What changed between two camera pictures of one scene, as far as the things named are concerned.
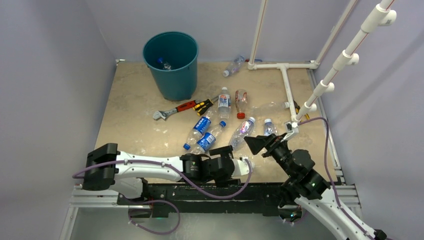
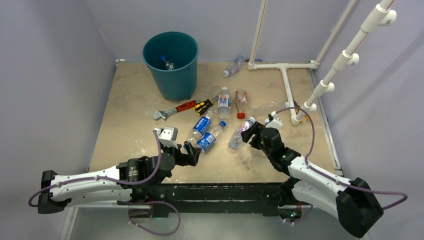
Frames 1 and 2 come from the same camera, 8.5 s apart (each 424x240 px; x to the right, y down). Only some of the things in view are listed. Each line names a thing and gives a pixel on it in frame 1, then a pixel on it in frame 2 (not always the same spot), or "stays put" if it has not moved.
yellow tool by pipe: (297, 108) stays put
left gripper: (225, 180) -> (191, 158)
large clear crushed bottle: (253, 165) -> (170, 65)
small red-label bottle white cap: (237, 139) stays put
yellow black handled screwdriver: (202, 107) stays put
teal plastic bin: (172, 56) stays put
